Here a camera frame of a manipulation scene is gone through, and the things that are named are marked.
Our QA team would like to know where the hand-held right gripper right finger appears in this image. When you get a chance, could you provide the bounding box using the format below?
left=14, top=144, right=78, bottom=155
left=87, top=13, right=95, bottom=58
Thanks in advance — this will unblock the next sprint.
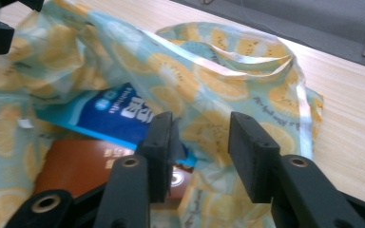
left=227, top=110, right=365, bottom=228

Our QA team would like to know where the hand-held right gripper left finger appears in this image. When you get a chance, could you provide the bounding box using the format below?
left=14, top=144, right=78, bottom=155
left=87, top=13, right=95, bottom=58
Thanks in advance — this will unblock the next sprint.
left=92, top=110, right=176, bottom=228

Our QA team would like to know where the brown snack packet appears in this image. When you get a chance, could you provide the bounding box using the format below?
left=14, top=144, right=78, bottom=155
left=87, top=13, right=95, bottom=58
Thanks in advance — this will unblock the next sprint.
left=32, top=138, right=195, bottom=201

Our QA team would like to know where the blue snack packet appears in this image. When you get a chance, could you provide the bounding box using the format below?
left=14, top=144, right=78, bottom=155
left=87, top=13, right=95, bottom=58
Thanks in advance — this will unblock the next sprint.
left=35, top=82, right=198, bottom=168

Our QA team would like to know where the orange slice print shopping bag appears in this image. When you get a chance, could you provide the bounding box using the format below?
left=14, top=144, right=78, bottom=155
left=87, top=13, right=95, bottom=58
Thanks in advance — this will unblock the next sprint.
left=0, top=0, right=326, bottom=228

